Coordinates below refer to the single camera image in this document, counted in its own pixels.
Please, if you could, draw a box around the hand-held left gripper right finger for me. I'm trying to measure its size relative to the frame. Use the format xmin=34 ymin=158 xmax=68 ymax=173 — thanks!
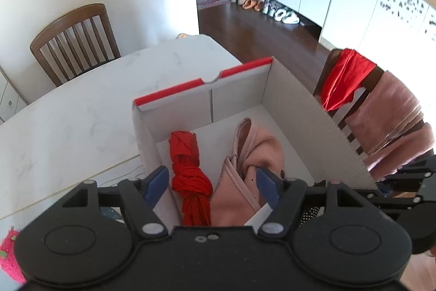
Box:
xmin=255 ymin=166 xmax=367 ymax=239

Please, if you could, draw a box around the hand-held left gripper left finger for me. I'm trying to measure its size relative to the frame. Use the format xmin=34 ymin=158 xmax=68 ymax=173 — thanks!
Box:
xmin=61 ymin=166 xmax=171 ymax=239

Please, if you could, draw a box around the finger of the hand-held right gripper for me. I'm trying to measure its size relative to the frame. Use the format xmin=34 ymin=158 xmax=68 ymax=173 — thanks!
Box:
xmin=379 ymin=157 xmax=436 ymax=185
xmin=366 ymin=190 xmax=423 ymax=210

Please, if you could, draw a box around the knotted red cloth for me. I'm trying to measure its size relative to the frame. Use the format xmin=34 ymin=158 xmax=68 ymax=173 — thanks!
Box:
xmin=168 ymin=131 xmax=214 ymax=227

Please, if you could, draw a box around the pink fleece hat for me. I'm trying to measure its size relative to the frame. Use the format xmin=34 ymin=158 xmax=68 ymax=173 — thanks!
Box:
xmin=210 ymin=118 xmax=285 ymax=227

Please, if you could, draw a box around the black studded cloth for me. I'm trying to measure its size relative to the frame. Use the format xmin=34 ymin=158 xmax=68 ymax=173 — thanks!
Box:
xmin=298 ymin=206 xmax=322 ymax=227

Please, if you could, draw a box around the red cardboard box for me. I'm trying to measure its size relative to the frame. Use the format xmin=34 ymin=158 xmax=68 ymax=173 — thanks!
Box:
xmin=132 ymin=56 xmax=379 ymax=227

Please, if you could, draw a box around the white paper card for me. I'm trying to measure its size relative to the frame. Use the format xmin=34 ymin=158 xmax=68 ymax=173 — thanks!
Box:
xmin=243 ymin=202 xmax=275 ymax=227

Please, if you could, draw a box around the dark wooden chair black seat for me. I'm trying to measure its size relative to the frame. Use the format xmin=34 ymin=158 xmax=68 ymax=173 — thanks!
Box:
xmin=313 ymin=48 xmax=436 ymax=182

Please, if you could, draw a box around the red garment on chair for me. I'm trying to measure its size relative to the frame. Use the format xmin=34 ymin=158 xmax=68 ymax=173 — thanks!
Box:
xmin=320 ymin=48 xmax=377 ymax=112

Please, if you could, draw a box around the white sticker-covered cabinet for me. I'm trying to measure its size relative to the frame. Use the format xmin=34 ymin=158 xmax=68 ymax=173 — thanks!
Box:
xmin=320 ymin=0 xmax=436 ymax=80

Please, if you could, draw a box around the pink strawberry plush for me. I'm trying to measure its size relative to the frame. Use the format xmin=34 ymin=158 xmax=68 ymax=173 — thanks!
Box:
xmin=0 ymin=226 xmax=26 ymax=285

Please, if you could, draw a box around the white wooden sideboard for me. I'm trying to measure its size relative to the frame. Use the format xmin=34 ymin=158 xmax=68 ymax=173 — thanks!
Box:
xmin=0 ymin=68 xmax=28 ymax=123

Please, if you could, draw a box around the row of shoes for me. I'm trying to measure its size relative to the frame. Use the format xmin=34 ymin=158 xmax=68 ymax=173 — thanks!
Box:
xmin=230 ymin=0 xmax=305 ymax=26

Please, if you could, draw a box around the brown wooden slat chair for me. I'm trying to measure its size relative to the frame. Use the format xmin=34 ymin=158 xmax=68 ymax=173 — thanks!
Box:
xmin=30 ymin=3 xmax=121 ymax=87

